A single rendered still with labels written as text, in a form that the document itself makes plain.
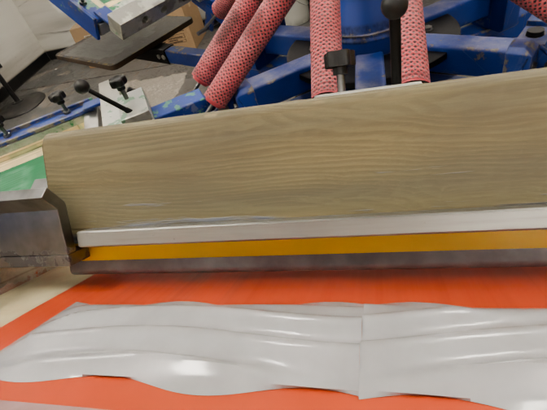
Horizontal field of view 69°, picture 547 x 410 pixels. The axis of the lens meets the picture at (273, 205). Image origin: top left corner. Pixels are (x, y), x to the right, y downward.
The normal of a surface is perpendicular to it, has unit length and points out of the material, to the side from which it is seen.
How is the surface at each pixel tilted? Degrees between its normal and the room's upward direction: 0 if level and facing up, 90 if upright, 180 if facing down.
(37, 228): 58
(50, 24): 90
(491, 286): 32
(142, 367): 7
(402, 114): 51
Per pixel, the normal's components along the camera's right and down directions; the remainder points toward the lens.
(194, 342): -0.29, -0.69
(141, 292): -0.12, -0.97
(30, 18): -0.14, 0.71
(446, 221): -0.25, 0.11
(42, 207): -0.09, 0.85
